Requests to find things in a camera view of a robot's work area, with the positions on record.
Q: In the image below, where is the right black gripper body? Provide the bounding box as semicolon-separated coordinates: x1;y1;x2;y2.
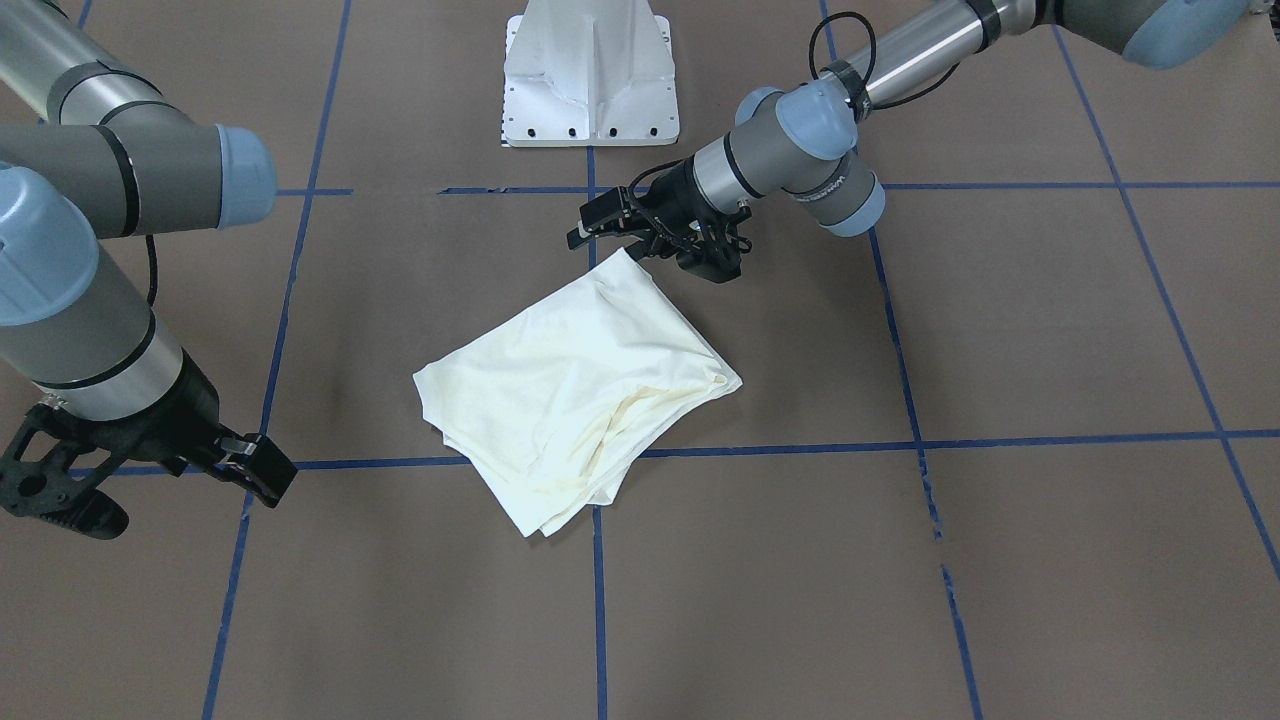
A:
45;354;227;475

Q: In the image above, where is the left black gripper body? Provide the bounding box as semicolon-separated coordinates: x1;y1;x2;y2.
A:
636;160;709;251

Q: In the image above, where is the cream long sleeve cat shirt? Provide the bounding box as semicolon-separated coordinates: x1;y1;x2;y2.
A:
413;250;742;537

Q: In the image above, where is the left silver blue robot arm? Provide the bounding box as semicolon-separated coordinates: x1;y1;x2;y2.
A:
566;1;1256;258

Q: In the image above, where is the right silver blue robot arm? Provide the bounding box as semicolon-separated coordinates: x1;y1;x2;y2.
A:
3;1;296;515

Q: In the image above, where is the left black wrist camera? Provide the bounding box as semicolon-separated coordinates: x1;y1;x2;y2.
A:
675;205;753;284

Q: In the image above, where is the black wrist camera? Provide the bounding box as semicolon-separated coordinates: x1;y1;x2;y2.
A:
1;404;129;541
675;205;753;284

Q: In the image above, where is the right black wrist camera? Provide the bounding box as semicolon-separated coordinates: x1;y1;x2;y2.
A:
1;404;129;541

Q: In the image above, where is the white pillar with base plate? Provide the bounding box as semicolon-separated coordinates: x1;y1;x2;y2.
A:
500;1;681;149

